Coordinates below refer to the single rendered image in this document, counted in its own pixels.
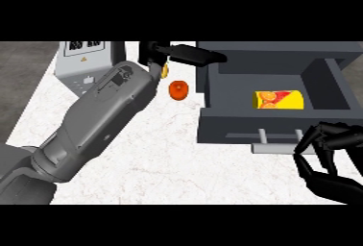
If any small yellow rounded object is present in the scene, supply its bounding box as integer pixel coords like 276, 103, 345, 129
159, 62, 170, 80

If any dark grey cabinet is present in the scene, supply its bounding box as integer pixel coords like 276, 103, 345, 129
196, 40, 363, 94

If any dark grey drawer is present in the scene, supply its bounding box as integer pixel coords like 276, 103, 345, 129
196, 107, 363, 156
198, 58, 353, 111

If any yellow carton with orange print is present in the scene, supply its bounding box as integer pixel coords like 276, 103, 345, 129
254, 89, 305, 111

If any pale grey appliance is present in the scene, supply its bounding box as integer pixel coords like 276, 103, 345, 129
53, 40, 127, 97

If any dark grey drawer front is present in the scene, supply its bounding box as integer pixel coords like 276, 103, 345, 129
196, 107, 363, 156

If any orange cup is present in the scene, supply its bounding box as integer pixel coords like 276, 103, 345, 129
167, 80, 190, 102

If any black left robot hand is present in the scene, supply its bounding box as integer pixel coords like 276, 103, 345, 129
137, 40, 229, 68

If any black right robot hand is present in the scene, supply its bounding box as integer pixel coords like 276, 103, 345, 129
292, 120, 363, 206

